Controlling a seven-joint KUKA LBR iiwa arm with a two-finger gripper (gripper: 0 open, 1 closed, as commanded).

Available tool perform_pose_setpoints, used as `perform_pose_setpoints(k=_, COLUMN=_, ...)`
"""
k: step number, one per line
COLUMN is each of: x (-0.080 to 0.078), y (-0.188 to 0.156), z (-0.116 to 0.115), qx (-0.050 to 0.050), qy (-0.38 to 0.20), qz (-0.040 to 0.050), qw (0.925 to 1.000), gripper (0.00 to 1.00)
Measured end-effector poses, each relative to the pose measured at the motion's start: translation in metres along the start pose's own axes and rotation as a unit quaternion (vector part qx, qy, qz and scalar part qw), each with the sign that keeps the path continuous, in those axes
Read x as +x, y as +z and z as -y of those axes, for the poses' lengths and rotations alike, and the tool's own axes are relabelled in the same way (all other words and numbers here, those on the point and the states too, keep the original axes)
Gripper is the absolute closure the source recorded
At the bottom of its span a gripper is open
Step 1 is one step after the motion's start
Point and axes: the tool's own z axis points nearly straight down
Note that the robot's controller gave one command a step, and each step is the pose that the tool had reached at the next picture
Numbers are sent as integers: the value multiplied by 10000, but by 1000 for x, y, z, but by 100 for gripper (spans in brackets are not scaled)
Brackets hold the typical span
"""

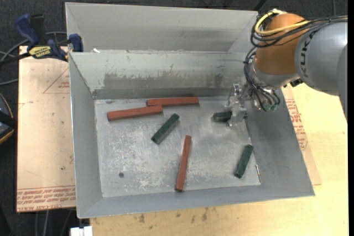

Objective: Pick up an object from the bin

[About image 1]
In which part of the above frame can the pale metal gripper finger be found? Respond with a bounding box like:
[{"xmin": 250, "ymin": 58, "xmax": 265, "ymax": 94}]
[
  {"xmin": 229, "ymin": 88, "xmax": 248, "ymax": 127},
  {"xmin": 226, "ymin": 83, "xmax": 242, "ymax": 112}
]

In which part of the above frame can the dark green block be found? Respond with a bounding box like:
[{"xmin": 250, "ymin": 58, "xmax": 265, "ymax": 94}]
[
  {"xmin": 150, "ymin": 113, "xmax": 181, "ymax": 145},
  {"xmin": 233, "ymin": 144, "xmax": 255, "ymax": 180},
  {"xmin": 212, "ymin": 111, "xmax": 233, "ymax": 123}
]

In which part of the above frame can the red-brown flat block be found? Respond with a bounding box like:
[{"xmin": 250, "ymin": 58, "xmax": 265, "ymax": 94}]
[
  {"xmin": 145, "ymin": 96, "xmax": 200, "ymax": 108},
  {"xmin": 174, "ymin": 134, "xmax": 193, "ymax": 193},
  {"xmin": 107, "ymin": 104, "xmax": 164, "ymax": 122}
]

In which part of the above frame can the grey metal bin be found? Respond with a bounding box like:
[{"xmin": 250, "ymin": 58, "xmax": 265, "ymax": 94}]
[{"xmin": 65, "ymin": 2, "xmax": 316, "ymax": 219}]

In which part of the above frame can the brown cardboard board red print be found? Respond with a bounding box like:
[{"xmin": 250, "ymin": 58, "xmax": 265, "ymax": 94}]
[{"xmin": 15, "ymin": 45, "xmax": 323, "ymax": 213}]

